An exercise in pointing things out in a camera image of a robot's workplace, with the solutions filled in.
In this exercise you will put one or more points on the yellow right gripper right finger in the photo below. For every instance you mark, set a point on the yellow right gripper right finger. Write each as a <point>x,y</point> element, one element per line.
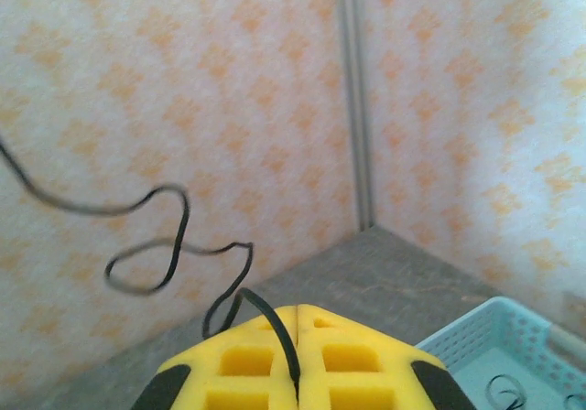
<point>393,359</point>

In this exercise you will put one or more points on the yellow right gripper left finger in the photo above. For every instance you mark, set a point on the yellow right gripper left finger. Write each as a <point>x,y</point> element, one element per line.
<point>206,359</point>

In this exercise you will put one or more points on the light blue plastic basket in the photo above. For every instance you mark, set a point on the light blue plastic basket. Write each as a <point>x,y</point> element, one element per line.
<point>545,385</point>

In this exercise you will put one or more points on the aluminium frame post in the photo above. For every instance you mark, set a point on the aluminium frame post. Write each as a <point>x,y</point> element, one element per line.
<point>357,108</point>

